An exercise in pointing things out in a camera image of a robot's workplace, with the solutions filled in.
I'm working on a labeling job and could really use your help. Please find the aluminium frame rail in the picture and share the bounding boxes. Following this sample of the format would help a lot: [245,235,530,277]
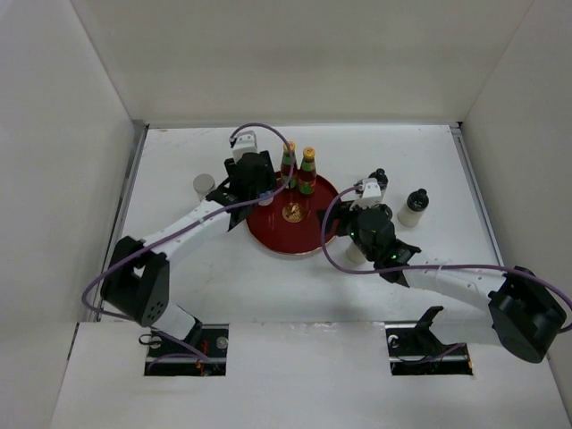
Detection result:
[87,119,148,323]
[449,122,503,263]

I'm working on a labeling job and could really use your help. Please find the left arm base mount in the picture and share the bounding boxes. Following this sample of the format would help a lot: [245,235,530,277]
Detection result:
[138,324,230,376]

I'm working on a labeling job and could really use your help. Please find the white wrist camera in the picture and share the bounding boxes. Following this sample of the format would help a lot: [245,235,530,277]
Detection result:
[230,130,258,163]
[350,178,384,210]

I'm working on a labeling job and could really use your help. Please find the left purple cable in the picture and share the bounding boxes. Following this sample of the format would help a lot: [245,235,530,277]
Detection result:
[82,122,299,372]

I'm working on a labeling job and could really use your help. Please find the left aluminium frame rail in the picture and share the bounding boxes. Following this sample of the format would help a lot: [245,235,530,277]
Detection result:
[87,119,148,323]

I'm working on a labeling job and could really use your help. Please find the purple cable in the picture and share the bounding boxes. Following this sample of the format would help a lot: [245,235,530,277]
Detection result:
[319,187,572,363]
[82,122,299,372]

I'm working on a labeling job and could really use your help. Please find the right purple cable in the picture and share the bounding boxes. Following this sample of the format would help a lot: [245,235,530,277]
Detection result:
[319,187,572,363]

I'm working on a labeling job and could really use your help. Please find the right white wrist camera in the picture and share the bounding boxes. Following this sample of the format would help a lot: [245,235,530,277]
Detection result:
[350,178,384,210]

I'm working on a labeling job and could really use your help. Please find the round red tray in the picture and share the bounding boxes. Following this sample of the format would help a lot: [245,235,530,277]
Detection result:
[246,175,338,255]

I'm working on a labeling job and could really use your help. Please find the clear grinder jar black top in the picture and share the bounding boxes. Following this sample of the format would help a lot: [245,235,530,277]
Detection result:
[377,204,393,221]

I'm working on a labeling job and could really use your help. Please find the back brown spice jar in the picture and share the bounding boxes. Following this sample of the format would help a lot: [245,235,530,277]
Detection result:
[368,168,389,197]

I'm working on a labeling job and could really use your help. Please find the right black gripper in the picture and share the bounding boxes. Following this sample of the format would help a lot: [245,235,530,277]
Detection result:
[316,197,377,262]

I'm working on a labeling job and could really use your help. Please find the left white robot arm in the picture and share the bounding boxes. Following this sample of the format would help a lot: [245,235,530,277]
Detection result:
[100,150,276,357]

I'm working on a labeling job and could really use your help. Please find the right aluminium frame rail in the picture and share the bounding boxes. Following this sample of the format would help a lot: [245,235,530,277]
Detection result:
[449,122,503,263]

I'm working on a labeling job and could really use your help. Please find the white bottle black cap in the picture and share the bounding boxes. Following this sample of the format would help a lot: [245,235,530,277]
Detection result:
[398,188,429,228]

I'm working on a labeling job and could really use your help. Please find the grinder jar chrome top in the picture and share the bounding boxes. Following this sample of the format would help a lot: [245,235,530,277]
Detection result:
[346,243,366,265]

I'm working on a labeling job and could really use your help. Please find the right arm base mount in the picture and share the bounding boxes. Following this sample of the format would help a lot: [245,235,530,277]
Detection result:
[385,306,473,376]

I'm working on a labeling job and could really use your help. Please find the green-label sauce bottle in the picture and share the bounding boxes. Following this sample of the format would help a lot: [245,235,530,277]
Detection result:
[298,147,317,196]
[281,141,298,189]

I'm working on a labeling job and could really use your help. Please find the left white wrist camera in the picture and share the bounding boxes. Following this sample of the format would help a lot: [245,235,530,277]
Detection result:
[230,130,258,163]

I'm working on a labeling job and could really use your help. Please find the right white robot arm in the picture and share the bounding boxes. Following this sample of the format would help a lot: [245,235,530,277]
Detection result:
[318,201,571,363]

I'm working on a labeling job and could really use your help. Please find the silver-lid salt jar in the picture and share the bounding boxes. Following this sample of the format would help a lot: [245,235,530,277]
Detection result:
[193,173,216,201]
[258,191,273,206]

